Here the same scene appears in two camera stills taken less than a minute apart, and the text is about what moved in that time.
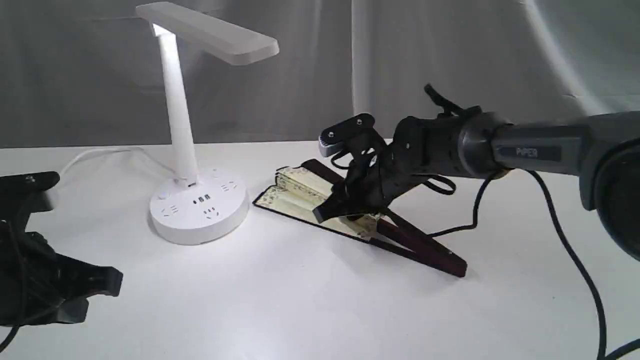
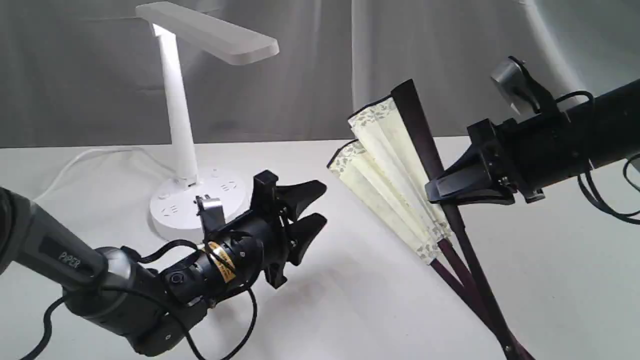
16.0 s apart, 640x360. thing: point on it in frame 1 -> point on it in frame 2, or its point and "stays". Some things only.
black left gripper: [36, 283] -> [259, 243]
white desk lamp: [203, 205] stays
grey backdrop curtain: [85, 74] stays
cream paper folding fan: [297, 189] -> [391, 169]
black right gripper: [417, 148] -> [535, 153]
